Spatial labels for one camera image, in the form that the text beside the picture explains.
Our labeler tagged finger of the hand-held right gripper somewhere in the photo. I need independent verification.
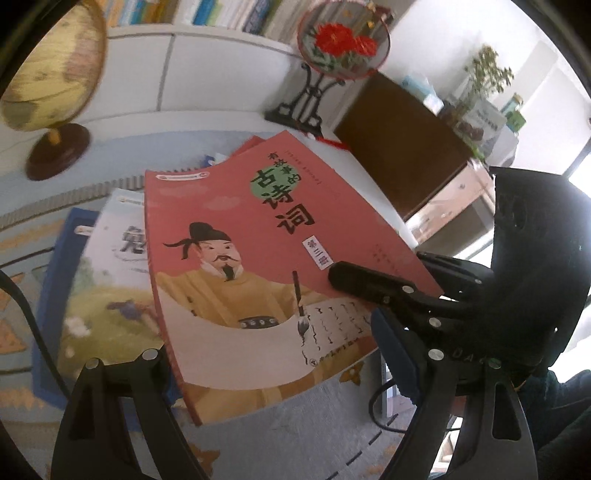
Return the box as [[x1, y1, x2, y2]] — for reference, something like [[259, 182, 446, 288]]
[[329, 261, 490, 352], [418, 251, 495, 305]]

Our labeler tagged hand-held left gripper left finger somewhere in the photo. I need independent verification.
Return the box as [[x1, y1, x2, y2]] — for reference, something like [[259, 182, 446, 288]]
[[51, 348, 208, 480]]

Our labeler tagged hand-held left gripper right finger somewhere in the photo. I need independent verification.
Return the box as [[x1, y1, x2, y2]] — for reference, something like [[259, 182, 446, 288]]
[[372, 307, 543, 480]]

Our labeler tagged dark blue book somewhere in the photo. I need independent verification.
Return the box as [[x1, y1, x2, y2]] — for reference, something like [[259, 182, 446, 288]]
[[34, 207, 185, 411]]

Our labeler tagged pink poet cover book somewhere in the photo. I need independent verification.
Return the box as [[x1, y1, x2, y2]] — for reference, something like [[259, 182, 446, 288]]
[[144, 130, 445, 428]]

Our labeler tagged person's right forearm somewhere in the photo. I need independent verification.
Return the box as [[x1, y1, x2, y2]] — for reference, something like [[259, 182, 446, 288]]
[[512, 369, 591, 480]]

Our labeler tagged row of white blue books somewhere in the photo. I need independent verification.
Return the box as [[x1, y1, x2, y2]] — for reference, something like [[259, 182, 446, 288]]
[[104, 0, 319, 42]]

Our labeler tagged patterned blue table mat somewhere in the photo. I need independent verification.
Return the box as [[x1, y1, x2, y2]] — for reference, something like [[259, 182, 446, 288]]
[[0, 152, 416, 480]]

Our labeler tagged red tassel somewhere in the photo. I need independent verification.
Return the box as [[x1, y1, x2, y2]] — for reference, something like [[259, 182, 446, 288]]
[[305, 134, 352, 151]]

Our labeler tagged wooden cabinet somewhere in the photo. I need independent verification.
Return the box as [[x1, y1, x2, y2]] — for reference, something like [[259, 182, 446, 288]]
[[332, 71, 497, 250]]

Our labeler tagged green white package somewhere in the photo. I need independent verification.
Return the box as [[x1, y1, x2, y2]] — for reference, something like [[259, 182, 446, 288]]
[[462, 99, 506, 148]]

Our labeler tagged green box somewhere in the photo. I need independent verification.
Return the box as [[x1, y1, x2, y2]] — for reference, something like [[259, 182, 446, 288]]
[[501, 92, 527, 134]]

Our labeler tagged red book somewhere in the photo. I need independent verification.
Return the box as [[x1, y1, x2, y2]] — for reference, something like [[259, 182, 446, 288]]
[[226, 135, 271, 162]]

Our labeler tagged light blue tissue box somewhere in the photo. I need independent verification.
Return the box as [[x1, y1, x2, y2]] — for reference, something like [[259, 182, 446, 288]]
[[401, 74, 444, 109]]

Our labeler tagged potted green plant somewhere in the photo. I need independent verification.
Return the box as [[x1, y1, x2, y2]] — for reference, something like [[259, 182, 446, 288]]
[[455, 44, 513, 121]]

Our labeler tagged embroidered round fan on stand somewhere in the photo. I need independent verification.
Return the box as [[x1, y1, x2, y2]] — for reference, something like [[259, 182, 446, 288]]
[[264, 0, 392, 139]]

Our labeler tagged white bookshelf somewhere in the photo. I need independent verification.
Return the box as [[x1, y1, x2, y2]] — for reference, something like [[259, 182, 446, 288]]
[[69, 0, 324, 123]]

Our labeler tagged beige desk globe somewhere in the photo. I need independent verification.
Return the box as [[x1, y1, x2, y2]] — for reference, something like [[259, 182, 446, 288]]
[[0, 0, 109, 181]]

